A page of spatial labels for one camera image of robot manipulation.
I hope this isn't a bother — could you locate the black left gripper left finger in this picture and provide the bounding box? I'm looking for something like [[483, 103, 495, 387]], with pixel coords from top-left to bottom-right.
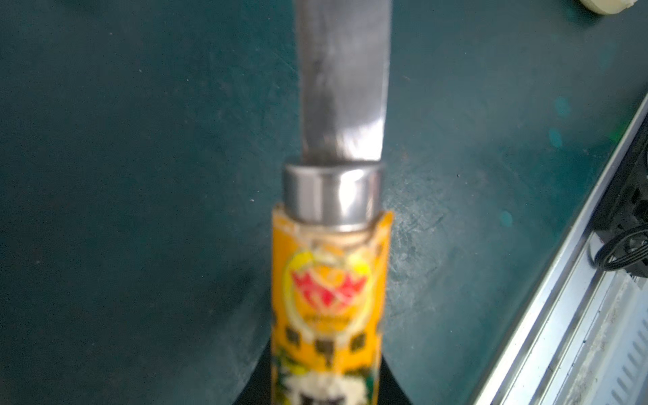
[[245, 341, 272, 405]]

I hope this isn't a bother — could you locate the small sickle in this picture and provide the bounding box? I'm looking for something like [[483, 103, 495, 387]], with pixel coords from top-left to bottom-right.
[[270, 1, 394, 404]]

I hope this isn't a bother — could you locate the white frosted donut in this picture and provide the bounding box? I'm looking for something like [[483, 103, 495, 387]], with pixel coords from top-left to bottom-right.
[[580, 0, 637, 15]]

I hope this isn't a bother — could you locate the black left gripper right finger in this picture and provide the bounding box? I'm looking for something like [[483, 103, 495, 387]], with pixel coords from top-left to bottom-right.
[[377, 356, 412, 405]]

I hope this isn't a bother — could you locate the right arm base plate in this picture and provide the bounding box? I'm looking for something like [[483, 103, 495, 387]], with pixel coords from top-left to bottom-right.
[[589, 136, 648, 279]]

